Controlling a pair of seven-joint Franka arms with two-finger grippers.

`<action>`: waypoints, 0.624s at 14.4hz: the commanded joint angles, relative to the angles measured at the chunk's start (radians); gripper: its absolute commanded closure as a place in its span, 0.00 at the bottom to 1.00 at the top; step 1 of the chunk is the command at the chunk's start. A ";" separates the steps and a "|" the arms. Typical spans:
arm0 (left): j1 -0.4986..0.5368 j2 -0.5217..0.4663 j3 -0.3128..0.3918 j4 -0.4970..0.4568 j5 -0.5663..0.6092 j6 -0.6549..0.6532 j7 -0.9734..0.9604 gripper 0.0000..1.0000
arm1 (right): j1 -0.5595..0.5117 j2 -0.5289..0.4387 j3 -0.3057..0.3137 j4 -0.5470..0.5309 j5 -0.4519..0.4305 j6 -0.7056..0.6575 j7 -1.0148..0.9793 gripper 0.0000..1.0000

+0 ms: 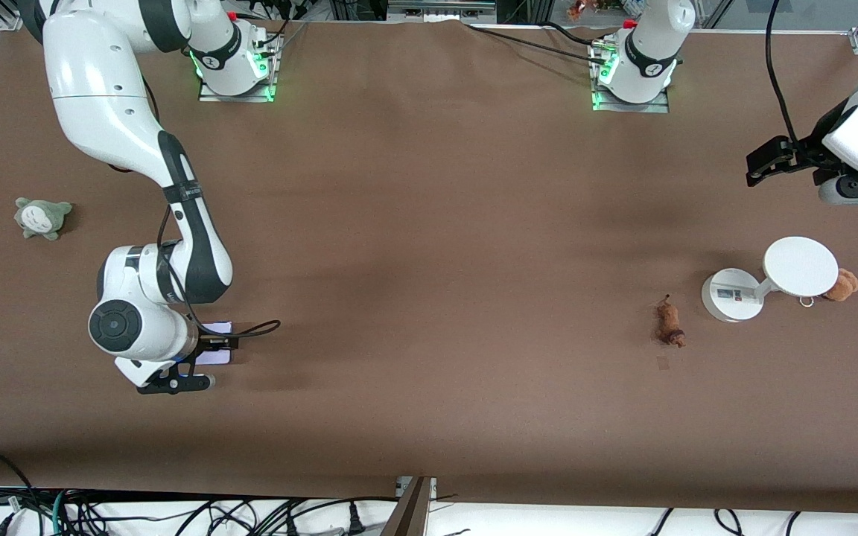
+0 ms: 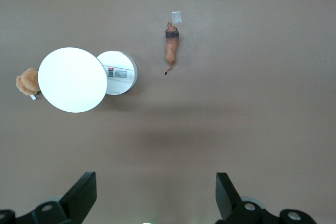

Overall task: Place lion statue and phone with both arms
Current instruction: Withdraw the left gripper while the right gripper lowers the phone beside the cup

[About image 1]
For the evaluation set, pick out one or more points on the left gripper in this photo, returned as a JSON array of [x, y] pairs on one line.
[[814, 151]]

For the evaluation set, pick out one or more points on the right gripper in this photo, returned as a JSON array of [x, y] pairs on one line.
[[211, 343]]

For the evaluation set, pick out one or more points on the purple square card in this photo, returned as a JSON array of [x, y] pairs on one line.
[[217, 327]]

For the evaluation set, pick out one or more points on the brown lion statue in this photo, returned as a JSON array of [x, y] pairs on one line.
[[669, 320]]

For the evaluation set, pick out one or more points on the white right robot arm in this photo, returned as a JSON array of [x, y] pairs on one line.
[[101, 74]]

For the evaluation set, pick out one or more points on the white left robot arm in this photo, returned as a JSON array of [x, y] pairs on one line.
[[652, 45]]

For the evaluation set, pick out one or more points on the white round-top stand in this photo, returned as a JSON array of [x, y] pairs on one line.
[[800, 266]]

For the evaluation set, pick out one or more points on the brown plush bear toy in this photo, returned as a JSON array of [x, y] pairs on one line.
[[842, 285]]

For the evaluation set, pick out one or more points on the grey Totoro plush toy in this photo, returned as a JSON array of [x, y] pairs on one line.
[[42, 218]]

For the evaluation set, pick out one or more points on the black power plug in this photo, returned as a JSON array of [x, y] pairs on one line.
[[354, 521]]

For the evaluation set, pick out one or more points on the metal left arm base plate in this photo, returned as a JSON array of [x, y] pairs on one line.
[[630, 108]]

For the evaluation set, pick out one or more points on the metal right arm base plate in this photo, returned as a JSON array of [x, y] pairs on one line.
[[235, 97]]

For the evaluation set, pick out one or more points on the table support post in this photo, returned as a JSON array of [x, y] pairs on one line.
[[410, 510]]

